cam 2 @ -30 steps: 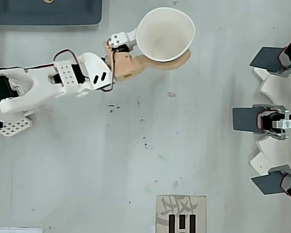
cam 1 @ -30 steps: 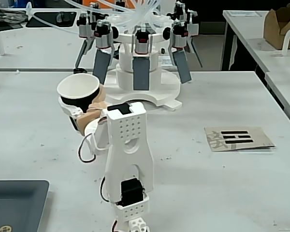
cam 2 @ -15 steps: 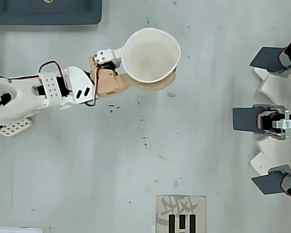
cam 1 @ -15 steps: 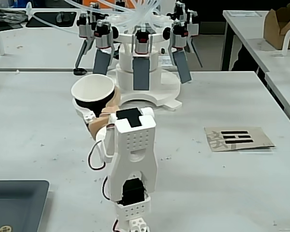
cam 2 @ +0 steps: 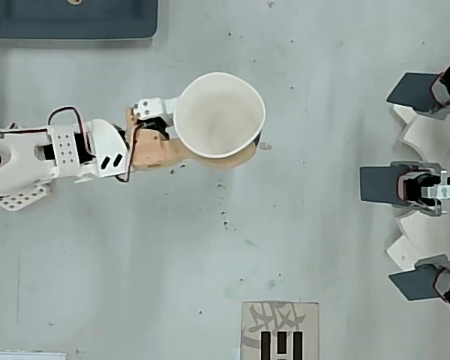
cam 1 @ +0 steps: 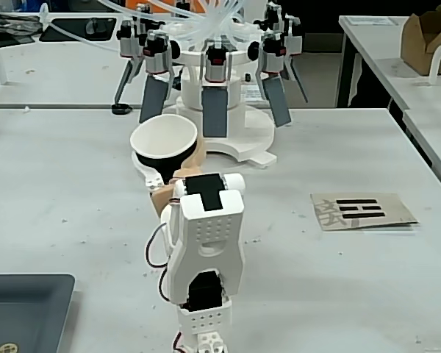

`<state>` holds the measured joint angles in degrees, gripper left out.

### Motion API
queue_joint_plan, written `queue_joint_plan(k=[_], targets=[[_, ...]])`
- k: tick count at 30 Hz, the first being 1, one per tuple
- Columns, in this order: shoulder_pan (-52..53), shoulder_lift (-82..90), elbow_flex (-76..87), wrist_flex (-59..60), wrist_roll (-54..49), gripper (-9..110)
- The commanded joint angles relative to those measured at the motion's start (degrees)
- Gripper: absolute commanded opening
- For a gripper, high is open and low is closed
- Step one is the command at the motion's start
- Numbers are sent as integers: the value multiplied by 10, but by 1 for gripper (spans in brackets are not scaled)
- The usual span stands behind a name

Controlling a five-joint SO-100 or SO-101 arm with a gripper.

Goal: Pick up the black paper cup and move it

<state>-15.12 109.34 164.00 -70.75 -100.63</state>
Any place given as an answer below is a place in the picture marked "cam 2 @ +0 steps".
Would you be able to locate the dark grey flat panel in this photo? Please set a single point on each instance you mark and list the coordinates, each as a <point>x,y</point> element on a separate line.
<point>408,92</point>
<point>377,185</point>
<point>414,285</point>

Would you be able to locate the grey printed marker card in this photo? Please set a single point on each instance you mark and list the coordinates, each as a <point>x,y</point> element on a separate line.
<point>255,337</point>

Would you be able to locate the tan gripper with servo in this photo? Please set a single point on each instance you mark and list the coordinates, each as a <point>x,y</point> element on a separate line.
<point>152,150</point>

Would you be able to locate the white curved stand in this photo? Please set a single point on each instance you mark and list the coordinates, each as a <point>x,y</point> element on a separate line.
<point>435,138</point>

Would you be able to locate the dark blue-grey tray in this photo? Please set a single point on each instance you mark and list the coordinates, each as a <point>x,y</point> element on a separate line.
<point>60,22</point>

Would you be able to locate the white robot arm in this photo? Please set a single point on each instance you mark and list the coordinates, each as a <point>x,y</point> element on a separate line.
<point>18,157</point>

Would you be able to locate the silver metal bracket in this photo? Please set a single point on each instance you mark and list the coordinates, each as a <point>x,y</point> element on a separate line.
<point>440,192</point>

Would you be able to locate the white perforated base plate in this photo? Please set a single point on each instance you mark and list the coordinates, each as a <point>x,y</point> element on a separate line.
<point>18,198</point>

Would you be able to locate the white paper cup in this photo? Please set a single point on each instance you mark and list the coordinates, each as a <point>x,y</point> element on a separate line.
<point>217,116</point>

